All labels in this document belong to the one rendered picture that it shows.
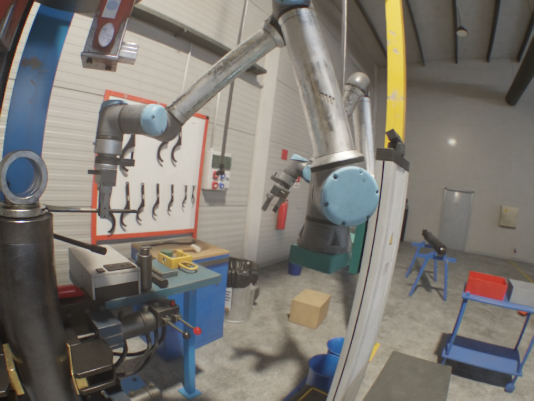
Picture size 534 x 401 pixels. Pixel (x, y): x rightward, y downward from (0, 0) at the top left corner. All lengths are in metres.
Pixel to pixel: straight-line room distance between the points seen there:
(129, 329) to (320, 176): 0.95
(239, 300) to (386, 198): 2.40
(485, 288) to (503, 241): 8.39
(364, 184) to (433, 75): 11.23
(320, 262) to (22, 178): 1.18
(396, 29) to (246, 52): 2.34
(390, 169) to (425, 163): 9.93
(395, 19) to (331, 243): 2.67
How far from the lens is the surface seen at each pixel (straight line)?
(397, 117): 2.68
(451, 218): 10.72
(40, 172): 0.84
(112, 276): 1.22
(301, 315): 3.30
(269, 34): 0.96
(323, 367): 2.30
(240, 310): 3.15
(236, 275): 2.90
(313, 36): 0.79
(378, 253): 0.95
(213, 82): 0.91
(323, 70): 0.74
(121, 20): 0.90
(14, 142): 1.26
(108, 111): 0.87
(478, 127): 11.22
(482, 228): 10.92
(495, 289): 2.81
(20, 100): 1.28
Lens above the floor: 1.63
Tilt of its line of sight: 4 degrees down
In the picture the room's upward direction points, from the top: 6 degrees clockwise
